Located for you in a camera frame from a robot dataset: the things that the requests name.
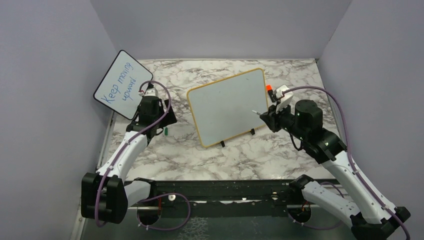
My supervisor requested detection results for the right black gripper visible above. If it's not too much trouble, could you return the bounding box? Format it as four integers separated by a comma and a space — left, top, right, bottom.
261, 99, 308, 141

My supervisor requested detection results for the yellow-framed whiteboard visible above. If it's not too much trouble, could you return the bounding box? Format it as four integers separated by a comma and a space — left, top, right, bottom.
186, 68, 269, 148

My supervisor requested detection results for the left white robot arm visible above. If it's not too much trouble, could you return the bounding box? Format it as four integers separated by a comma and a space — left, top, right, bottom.
81, 95, 177, 226

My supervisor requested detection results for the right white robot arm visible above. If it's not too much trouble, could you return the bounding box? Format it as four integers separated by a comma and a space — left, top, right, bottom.
259, 100, 411, 240

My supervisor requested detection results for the black-framed whiteboard with writing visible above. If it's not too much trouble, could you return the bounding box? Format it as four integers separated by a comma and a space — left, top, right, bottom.
93, 50, 153, 120

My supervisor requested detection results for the orange-capped black highlighter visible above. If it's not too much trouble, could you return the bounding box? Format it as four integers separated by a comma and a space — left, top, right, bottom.
265, 84, 277, 103

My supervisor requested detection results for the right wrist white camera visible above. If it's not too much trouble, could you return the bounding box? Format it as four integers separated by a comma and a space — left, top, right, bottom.
274, 84, 294, 113

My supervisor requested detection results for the wrist white camera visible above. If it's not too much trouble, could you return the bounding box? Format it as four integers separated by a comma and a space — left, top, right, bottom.
138, 83, 158, 97
274, 84, 294, 113

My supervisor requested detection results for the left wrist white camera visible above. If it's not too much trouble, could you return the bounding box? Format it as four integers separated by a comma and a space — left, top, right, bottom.
138, 83, 158, 97

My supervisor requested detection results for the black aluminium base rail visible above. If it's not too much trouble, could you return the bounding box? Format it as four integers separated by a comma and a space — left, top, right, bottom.
78, 178, 342, 220

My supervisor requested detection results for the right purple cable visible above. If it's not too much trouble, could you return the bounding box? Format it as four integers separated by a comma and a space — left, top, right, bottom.
283, 86, 412, 240

